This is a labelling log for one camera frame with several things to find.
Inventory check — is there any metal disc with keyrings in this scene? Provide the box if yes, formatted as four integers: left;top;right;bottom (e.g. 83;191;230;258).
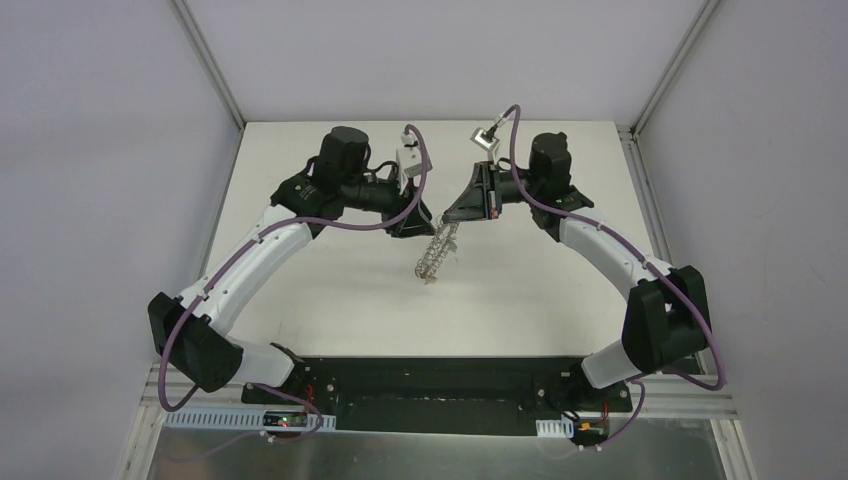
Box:
414;222;460;284

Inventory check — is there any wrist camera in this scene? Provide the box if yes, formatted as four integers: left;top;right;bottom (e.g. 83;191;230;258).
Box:
395;133;432;194
471;127;500;162

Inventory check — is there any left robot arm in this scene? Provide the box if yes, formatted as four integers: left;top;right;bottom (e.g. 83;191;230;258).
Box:
148;125;435;405

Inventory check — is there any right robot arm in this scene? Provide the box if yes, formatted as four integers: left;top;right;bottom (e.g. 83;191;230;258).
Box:
443;132;710;410

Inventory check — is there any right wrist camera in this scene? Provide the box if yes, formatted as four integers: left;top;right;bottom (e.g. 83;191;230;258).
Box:
471;127;500;162

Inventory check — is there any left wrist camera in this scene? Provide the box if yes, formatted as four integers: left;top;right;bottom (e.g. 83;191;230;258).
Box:
395;133;432;194

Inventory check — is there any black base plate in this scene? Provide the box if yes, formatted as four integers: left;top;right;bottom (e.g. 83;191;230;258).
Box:
279;356;632;436

